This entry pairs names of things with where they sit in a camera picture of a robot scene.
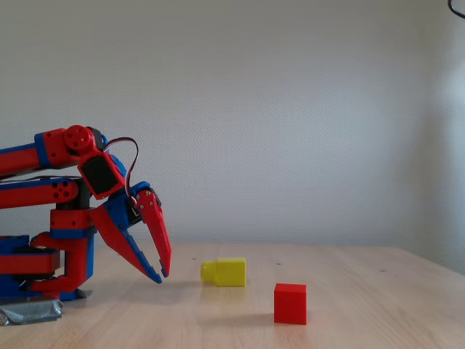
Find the red cube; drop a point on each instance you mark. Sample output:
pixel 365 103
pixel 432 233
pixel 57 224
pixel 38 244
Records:
pixel 290 305

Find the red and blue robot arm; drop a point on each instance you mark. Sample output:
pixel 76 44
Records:
pixel 22 154

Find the red and blue robot base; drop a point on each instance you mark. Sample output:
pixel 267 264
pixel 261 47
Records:
pixel 22 263

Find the yellow block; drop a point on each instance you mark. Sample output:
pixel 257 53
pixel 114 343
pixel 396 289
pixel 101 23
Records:
pixel 230 272

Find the grey duct tape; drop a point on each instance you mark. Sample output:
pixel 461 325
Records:
pixel 84 293
pixel 29 312

